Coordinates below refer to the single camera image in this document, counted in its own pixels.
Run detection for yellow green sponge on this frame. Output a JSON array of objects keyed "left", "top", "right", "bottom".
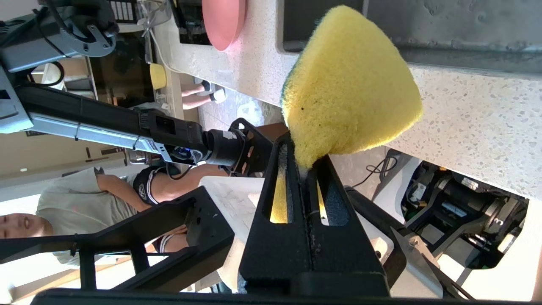
[{"left": 271, "top": 5, "right": 424, "bottom": 224}]

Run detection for black floor cable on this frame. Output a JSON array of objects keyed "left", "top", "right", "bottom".
[{"left": 351, "top": 156, "right": 399, "bottom": 188}]

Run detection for black metal torso frame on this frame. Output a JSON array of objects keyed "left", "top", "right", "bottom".
[{"left": 0, "top": 186, "right": 235, "bottom": 294}]

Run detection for brown cardboard box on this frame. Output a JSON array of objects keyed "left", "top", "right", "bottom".
[{"left": 254, "top": 122, "right": 288, "bottom": 140}]

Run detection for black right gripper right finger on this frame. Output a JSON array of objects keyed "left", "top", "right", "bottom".
[{"left": 304, "top": 155, "right": 390, "bottom": 297}]

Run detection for small yellow object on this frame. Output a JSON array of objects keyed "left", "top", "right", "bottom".
[{"left": 149, "top": 64, "right": 167, "bottom": 90}]

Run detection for white plastic bag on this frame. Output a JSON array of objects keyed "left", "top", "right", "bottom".
[{"left": 237, "top": 100, "right": 265, "bottom": 128}]

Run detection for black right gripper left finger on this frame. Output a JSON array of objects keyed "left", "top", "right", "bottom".
[{"left": 239, "top": 131, "right": 315, "bottom": 296}]

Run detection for black glass door oven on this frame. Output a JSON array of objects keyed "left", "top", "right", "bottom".
[{"left": 87, "top": 0, "right": 155, "bottom": 108}]

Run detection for person bare legs feet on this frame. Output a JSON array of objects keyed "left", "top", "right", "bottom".
[{"left": 181, "top": 80, "right": 228, "bottom": 110}]

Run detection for pink plate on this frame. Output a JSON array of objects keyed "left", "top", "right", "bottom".
[{"left": 202, "top": 0, "right": 247, "bottom": 51}]

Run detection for person in white shirt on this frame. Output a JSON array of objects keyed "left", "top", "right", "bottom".
[{"left": 0, "top": 167, "right": 191, "bottom": 267}]

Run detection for black induction cooktop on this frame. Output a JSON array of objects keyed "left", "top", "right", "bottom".
[{"left": 176, "top": 0, "right": 212, "bottom": 46}]

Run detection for stainless steel sink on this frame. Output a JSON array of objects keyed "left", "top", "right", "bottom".
[{"left": 277, "top": 0, "right": 542, "bottom": 79}]

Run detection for white black robot base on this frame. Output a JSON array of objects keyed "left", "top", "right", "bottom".
[{"left": 199, "top": 148, "right": 542, "bottom": 302}]

